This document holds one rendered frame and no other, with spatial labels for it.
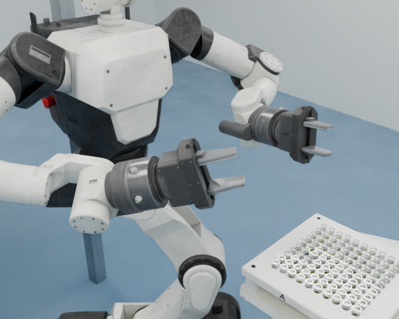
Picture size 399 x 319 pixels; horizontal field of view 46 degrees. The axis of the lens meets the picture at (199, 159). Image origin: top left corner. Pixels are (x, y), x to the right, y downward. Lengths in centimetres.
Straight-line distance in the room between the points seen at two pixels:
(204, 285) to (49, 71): 74
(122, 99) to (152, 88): 9
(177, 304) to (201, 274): 18
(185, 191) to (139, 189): 7
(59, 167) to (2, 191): 10
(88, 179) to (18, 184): 11
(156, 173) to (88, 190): 12
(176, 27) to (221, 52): 15
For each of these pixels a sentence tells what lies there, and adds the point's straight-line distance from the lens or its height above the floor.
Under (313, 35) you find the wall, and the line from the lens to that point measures 432.
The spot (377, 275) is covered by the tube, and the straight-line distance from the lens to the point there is 89.
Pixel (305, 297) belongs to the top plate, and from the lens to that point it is 82.
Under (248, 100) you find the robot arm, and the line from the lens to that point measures 113.
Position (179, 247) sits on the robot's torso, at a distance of 136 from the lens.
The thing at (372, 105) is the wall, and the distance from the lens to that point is 410.
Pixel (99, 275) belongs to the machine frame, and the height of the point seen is 4.
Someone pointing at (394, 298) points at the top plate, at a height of 97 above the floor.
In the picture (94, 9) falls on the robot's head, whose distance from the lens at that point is 109.
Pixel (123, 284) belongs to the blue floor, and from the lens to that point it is 228.
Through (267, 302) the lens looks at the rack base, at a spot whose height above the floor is 92.
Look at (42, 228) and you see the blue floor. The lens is 273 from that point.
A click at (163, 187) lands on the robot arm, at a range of 75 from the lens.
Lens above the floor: 153
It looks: 28 degrees down
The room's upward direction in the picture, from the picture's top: straight up
